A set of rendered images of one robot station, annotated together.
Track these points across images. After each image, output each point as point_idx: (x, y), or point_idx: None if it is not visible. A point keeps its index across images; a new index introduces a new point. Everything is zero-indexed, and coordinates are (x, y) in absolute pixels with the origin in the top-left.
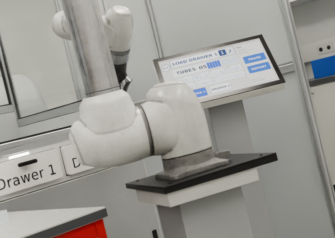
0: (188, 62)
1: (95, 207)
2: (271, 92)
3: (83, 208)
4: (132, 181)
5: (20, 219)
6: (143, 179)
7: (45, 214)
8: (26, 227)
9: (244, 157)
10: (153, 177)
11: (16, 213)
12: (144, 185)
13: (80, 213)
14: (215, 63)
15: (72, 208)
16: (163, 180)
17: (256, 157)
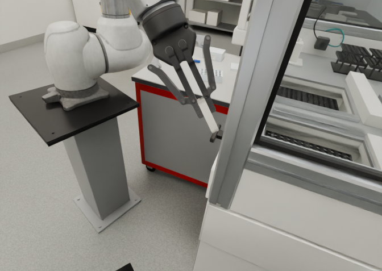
0: None
1: (137, 76)
2: None
3: (148, 78)
4: (133, 103)
5: (193, 82)
6: (123, 103)
7: (176, 82)
8: (166, 67)
9: (33, 100)
10: (113, 103)
11: (220, 96)
12: (112, 85)
13: (142, 71)
14: None
15: (159, 82)
16: (98, 85)
17: (25, 93)
